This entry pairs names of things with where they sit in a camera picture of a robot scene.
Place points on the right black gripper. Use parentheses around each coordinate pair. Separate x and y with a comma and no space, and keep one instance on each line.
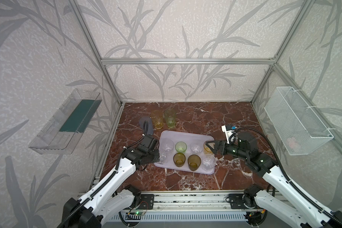
(218,144)

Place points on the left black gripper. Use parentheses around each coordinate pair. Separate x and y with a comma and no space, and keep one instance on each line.
(156,157)

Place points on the small yellow cup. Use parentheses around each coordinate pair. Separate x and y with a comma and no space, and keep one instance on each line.
(208,148)

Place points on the small clear faceted glass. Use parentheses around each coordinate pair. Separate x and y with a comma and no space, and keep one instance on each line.
(209,162)

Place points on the clear faceted cup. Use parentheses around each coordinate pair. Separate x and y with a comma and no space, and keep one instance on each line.
(167,145)

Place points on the brown textured cup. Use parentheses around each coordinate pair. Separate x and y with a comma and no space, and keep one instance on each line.
(194,162)
(179,159)

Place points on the small green cup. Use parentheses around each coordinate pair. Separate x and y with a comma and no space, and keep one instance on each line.
(181,147)

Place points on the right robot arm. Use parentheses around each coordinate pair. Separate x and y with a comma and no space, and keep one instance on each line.
(321,216)

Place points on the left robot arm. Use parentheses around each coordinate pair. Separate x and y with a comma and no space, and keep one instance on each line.
(94,208)

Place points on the lavender plastic tray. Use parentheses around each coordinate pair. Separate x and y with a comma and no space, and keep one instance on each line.
(188,139)

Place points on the tall blue frosted cup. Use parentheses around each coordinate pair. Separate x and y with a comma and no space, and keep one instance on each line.
(146,125)

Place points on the tall yellow plastic cup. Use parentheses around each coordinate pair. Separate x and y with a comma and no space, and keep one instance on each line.
(157,119)

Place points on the tall green plastic cup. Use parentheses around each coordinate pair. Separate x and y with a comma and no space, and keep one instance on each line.
(170,117)

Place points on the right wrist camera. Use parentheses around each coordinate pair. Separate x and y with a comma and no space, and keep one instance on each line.
(229,132)

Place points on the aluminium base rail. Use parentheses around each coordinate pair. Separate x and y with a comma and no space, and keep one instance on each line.
(212,201)

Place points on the clear plastic wall bin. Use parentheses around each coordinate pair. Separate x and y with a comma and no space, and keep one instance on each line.
(63,131)

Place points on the white wire basket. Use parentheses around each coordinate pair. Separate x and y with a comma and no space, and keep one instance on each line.
(297,124)

